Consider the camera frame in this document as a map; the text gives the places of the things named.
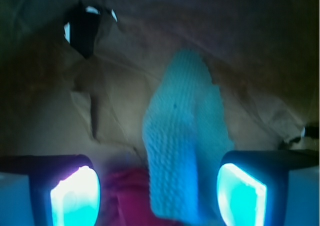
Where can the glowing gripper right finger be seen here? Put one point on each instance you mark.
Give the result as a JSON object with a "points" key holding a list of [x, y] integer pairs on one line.
{"points": [[269, 188]]}

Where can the red crumpled paper ball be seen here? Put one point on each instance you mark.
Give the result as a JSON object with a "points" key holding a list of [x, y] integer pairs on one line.
{"points": [[125, 200]]}

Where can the brown paper bag tray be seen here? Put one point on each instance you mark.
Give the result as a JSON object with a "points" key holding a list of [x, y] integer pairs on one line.
{"points": [[76, 76]]}

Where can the light blue cloth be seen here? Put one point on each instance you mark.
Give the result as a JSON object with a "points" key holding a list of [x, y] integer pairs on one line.
{"points": [[186, 136]]}

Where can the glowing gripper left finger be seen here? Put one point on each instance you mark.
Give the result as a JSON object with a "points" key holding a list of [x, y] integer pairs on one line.
{"points": [[49, 190]]}

